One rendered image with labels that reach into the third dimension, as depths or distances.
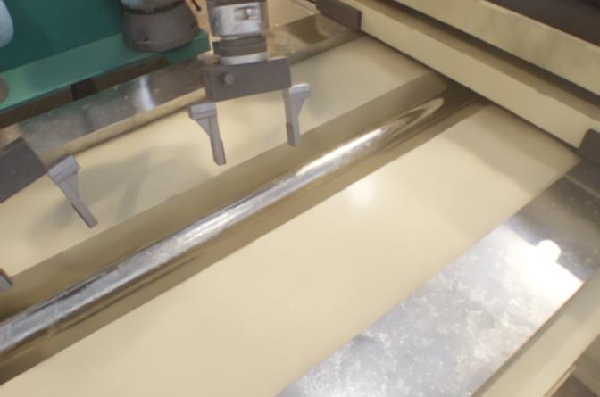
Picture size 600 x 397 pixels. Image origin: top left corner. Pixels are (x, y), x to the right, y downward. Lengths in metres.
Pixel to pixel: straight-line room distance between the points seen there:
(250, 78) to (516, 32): 0.45
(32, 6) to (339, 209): 0.85
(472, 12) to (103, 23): 0.87
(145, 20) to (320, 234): 0.69
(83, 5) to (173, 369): 0.91
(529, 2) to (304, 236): 0.55
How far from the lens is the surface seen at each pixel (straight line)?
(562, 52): 0.83
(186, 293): 0.66
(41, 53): 1.27
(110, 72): 1.15
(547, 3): 0.89
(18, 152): 0.66
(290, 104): 0.76
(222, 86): 0.70
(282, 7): 1.78
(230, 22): 0.69
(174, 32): 1.16
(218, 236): 0.73
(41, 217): 0.84
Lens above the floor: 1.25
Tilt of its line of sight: 44 degrees down
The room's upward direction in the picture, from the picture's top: 2 degrees counter-clockwise
